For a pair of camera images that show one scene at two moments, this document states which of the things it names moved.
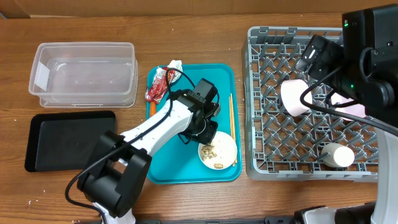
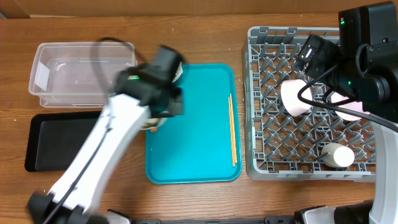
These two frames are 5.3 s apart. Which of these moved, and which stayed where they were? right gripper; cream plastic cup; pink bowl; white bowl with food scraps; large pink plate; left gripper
Moved: left gripper; white bowl with food scraps
Stayed: large pink plate; pink bowl; right gripper; cream plastic cup
